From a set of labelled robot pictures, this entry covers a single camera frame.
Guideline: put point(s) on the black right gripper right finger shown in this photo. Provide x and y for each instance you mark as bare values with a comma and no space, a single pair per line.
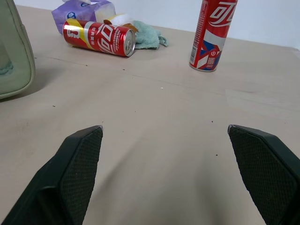
264,173

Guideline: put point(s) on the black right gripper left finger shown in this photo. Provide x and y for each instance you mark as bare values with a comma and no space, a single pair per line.
70,178

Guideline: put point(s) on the pale green bag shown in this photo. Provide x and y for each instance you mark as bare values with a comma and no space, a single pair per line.
14,56

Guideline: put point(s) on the red cola can with yellow band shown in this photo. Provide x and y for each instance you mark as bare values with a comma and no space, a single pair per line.
100,37

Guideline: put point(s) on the red cola can with blue pattern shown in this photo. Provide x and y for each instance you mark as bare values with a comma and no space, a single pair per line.
211,35

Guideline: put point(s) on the light green cloth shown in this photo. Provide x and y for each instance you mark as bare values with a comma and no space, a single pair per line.
148,35

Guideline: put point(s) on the purple tissue pack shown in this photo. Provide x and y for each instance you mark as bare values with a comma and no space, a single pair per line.
79,11

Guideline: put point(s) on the white yellow small container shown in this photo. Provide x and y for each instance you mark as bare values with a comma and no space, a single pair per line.
122,19

